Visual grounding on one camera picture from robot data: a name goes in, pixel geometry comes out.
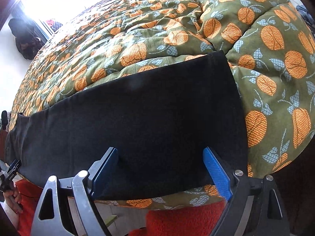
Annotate black pants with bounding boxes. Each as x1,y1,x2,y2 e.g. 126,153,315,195
4,51,248,201

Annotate dark clothes hanging on wall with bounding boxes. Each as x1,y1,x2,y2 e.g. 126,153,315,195
8,18,45,60

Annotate red dark clothes pile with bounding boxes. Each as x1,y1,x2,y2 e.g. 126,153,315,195
46,20,63,32

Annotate green orange patterned bedspread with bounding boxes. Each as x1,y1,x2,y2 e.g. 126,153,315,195
8,0,315,209

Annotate red fuzzy rug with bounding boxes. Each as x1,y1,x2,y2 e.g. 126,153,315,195
16,180,225,235

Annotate person's left hand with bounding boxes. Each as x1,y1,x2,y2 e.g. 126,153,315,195
3,185,23,214

